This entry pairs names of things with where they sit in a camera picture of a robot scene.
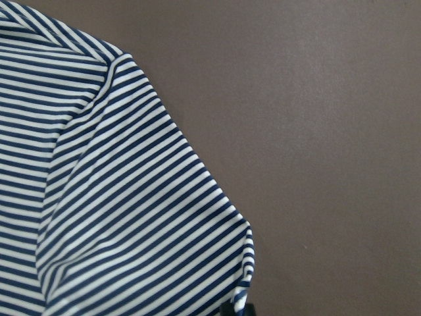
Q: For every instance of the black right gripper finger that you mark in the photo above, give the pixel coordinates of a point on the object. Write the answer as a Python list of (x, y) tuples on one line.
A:
[(228, 309)]

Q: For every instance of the navy white striped polo shirt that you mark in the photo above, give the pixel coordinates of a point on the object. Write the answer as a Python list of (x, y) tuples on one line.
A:
[(105, 207)]

